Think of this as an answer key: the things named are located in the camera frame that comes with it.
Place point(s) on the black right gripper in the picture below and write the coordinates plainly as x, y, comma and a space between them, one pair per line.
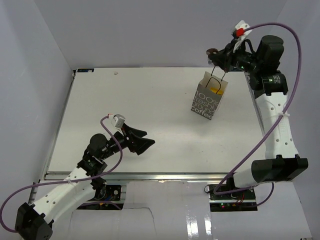
224, 58

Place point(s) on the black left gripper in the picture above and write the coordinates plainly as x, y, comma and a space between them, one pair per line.
140, 144

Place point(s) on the brown chocolate bar wrapper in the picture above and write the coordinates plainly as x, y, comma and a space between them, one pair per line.
210, 52

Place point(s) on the large yellow M&M packet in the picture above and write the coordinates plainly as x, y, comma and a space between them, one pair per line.
218, 91

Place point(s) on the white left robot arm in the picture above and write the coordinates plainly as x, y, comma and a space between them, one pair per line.
35, 221

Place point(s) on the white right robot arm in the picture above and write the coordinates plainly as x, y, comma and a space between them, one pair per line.
282, 162

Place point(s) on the brown paper coffee bag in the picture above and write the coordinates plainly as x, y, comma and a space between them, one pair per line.
206, 103

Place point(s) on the blue label left corner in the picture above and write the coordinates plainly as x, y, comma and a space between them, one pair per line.
85, 70

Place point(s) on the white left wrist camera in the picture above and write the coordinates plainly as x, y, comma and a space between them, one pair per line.
116, 120

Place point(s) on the aluminium front rail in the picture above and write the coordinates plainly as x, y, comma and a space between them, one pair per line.
205, 177

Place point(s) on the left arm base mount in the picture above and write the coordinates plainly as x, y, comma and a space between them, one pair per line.
108, 194

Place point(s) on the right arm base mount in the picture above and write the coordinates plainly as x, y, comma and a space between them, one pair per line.
244, 201

